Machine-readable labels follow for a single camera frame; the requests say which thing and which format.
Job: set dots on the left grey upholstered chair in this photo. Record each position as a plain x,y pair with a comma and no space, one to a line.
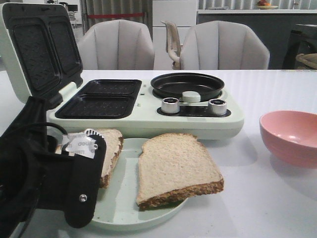
117,45

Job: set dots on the bread slice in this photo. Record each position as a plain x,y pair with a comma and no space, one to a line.
173,167
111,153

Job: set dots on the breakfast maker hinged lid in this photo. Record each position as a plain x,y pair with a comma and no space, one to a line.
39,50

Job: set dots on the silver control knob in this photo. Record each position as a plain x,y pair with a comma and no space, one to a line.
217,107
170,105

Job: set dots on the mint green breakfast maker base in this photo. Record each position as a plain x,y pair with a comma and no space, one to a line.
130,106

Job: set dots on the fruit plate on counter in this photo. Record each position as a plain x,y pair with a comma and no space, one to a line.
265,5

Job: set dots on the left silver control knob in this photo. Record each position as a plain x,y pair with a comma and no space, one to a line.
170,105

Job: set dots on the pink plastic bowl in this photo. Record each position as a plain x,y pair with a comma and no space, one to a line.
291,136

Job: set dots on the black round frying pan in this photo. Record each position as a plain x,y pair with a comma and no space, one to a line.
174,84

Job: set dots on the red barrier tape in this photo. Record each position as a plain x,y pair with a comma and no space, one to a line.
125,15

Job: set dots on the beige folding chair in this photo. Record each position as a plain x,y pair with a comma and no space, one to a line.
173,46

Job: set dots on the right silver control knob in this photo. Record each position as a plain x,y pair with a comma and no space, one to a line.
217,107

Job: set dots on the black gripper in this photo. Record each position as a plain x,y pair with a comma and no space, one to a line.
33,176

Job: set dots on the right grey upholstered chair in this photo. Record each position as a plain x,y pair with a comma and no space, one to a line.
223,45

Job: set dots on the grey upholstered chair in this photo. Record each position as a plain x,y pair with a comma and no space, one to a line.
117,45
223,45

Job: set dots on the mint green round plate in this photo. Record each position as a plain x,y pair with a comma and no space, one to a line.
116,207

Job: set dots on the dark grey kitchen counter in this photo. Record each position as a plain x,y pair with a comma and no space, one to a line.
273,27

